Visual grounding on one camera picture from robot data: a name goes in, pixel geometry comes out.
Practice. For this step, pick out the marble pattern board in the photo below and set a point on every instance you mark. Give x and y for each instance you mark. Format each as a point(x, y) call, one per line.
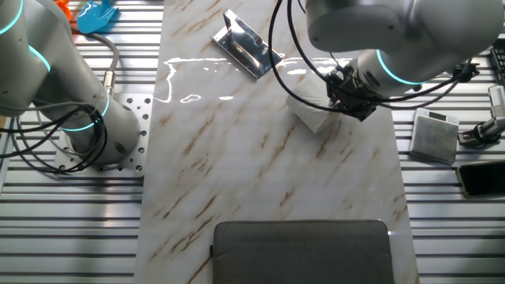
point(256, 158)

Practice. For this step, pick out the white toilet paper roll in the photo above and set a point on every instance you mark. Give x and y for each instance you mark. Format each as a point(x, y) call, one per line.
point(311, 110)

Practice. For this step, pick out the blue toy shovel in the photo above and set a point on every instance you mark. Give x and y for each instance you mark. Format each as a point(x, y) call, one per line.
point(94, 17)

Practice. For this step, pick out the black smartphone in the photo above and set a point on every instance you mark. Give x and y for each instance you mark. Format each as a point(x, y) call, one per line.
point(483, 179)

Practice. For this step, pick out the black keyboard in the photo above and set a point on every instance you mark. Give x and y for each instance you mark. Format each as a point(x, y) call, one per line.
point(499, 59)

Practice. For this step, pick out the silver digital scale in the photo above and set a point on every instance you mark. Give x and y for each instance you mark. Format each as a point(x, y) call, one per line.
point(434, 138)

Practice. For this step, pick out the shiny metal paper shelf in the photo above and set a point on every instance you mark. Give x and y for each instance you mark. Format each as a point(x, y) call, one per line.
point(244, 43)

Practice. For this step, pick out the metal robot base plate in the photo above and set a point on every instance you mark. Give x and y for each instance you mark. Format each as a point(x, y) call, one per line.
point(138, 118)

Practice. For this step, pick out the orange toy shovel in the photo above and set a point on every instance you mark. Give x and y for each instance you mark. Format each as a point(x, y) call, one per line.
point(63, 8)

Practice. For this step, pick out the grey fabric sleeve pad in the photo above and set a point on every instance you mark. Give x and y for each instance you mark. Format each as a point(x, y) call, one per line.
point(304, 256)

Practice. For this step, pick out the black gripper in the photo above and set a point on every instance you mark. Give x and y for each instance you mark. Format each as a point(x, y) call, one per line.
point(359, 94)

